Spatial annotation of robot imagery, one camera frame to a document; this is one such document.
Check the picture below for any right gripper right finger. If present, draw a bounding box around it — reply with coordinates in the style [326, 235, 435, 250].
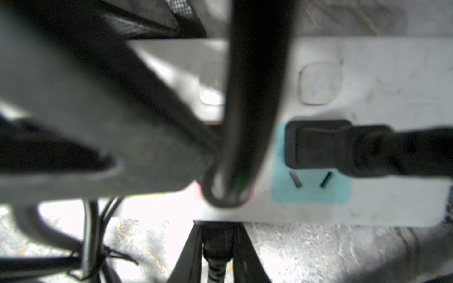
[232, 224, 271, 283]

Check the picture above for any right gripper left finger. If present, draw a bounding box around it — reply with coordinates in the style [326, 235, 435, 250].
[167, 224, 203, 283]

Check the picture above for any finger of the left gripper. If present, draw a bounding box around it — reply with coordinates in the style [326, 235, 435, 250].
[1, 1, 219, 204]

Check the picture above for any white multicolour power strip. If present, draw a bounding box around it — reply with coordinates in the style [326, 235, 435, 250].
[145, 37, 453, 226]

